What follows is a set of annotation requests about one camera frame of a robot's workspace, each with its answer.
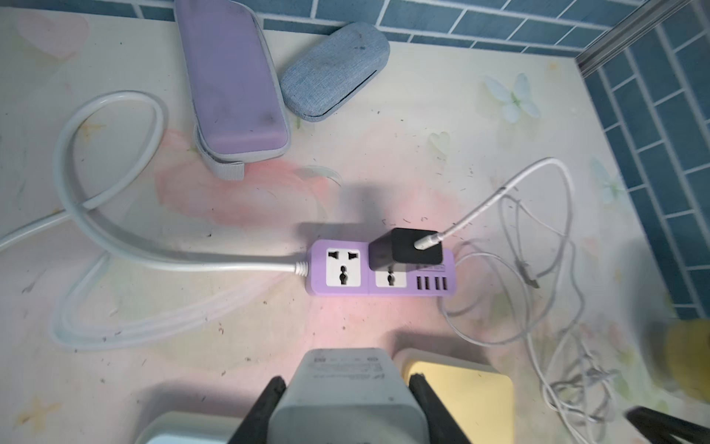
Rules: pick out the yellow cup with pens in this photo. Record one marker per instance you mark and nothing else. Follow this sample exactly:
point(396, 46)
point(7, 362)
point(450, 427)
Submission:
point(677, 355)

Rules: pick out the white charger adapter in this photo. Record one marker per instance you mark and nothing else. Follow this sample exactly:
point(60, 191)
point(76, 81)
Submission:
point(352, 395)

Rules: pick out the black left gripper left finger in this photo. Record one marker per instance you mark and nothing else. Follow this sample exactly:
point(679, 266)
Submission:
point(254, 427)

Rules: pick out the purple power strip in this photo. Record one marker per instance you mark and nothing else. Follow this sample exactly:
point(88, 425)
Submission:
point(340, 268)

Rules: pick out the aluminium corner post right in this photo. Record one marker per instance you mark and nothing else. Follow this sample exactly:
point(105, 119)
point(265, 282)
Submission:
point(627, 32)

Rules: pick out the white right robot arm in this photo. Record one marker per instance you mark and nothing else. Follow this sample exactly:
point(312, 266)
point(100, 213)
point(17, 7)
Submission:
point(653, 425)

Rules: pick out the blue top kitchen scale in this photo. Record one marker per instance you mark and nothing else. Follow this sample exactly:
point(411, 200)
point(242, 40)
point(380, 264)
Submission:
point(187, 428)

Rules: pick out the black charger adapter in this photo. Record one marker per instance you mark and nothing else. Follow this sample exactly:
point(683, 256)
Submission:
point(398, 247)

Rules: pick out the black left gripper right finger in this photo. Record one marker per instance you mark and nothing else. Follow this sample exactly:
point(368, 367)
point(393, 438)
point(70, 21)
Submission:
point(442, 427)

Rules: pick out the yellow top kitchen scale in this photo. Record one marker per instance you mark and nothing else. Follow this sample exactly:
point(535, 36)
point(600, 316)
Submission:
point(480, 399)

